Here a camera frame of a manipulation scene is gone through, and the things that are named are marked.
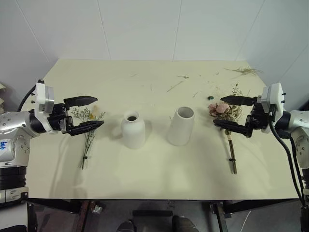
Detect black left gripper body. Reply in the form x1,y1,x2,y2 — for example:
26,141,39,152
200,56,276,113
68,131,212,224
47,102,74,134

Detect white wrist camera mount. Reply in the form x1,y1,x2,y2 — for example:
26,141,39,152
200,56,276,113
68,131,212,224
33,82,55,117
261,82,286,134

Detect loose dry grass sprig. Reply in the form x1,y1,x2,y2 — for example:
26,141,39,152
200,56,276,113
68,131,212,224
224,67,264,79

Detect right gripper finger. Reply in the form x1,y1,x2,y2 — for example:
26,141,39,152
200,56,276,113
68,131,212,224
212,119,254,139
220,95,258,106

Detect small yellow green flower bunch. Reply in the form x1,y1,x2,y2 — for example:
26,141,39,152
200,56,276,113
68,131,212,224
70,104,106,170

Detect beige cardboard tray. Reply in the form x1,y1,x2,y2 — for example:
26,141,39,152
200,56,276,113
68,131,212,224
0,81,8,114

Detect thin white cable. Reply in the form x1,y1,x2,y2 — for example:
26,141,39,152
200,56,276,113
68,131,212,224
240,209,252,232

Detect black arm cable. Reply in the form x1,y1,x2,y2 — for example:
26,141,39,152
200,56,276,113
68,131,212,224
17,85,37,112
269,111,309,209

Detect loose dry straw stem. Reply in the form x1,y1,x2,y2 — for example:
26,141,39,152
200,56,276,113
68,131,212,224
166,80,184,93

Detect dark rounded shape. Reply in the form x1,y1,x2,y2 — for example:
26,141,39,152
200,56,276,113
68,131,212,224
116,219,136,232
171,215,198,232

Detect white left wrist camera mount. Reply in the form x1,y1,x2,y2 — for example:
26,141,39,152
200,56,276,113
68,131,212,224
33,82,55,117

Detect pink dried flower bouquet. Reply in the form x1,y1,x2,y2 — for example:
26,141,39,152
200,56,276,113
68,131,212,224
208,83,243,175

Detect white tapered vase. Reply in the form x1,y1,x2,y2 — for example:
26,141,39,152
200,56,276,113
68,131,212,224
167,106,196,146

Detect white bottle-shaped vase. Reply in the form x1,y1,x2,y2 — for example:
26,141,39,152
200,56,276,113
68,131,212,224
120,110,146,150

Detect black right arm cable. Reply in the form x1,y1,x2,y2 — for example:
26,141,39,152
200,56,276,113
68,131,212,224
269,111,309,209

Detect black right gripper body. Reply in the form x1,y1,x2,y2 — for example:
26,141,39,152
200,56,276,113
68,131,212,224
245,96,276,133

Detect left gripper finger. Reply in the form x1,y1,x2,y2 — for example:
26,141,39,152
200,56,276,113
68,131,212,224
63,95,98,108
64,120,105,137

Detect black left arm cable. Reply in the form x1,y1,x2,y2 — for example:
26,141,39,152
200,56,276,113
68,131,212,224
17,85,37,112

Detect black metal table frame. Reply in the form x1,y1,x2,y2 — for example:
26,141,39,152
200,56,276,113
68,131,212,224
26,197,301,232

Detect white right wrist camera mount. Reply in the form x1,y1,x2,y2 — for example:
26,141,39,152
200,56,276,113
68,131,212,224
261,82,286,134

